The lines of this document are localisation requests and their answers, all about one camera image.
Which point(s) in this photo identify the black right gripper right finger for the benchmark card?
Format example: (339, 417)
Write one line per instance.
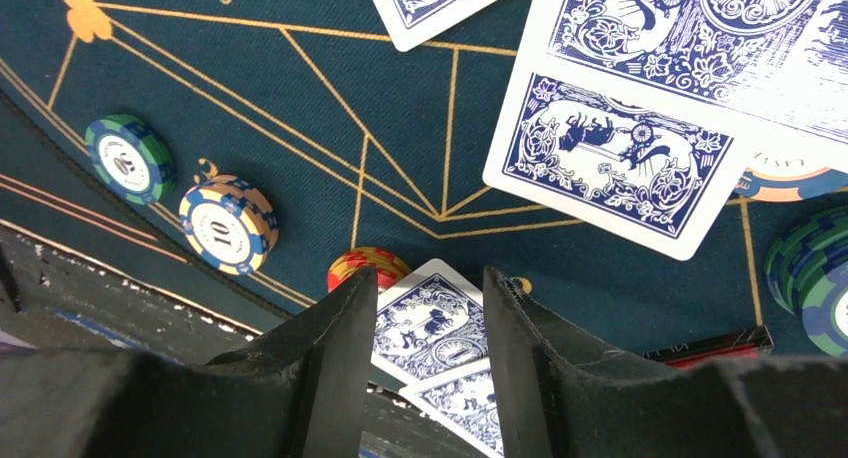
(563, 392)

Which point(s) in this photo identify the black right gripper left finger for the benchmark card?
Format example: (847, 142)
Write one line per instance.
(296, 391)

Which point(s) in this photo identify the dealer seat card two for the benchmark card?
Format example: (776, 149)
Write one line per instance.
(462, 400)

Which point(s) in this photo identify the dealer seat card one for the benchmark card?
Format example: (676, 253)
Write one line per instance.
(430, 322)

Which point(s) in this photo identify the orange poker chip stack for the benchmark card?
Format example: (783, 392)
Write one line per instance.
(390, 268)

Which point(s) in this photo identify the purple white poker chip stack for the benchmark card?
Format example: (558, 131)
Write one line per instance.
(229, 223)

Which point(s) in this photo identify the green poker chip stack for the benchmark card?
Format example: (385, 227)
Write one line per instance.
(130, 158)

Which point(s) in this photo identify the face down burn card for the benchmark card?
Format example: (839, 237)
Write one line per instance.
(410, 23)

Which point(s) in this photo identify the dealt card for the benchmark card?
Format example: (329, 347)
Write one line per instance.
(762, 69)

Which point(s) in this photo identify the round dark blue mat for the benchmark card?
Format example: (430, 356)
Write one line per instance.
(356, 143)

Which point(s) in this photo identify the dark green poker mat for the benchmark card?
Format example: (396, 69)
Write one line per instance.
(54, 198)

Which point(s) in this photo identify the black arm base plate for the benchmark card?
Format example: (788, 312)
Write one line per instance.
(67, 300)

